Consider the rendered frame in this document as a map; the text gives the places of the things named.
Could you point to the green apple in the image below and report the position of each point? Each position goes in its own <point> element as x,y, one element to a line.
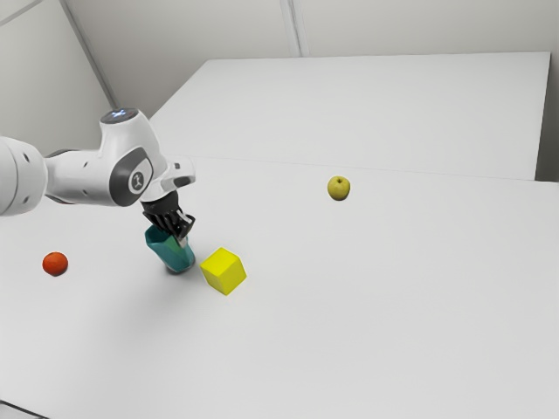
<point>339,188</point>

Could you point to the orange fruit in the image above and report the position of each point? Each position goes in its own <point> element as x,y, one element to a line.
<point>55,263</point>

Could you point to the teal faceted mug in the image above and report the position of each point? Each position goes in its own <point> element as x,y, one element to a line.
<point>171,253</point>

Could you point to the yellow cube block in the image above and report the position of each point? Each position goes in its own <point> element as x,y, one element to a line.
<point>223,270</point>

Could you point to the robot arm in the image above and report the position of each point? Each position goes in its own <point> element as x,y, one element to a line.
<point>83,170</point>

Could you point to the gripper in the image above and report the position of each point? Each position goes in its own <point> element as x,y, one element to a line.
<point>163,214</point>

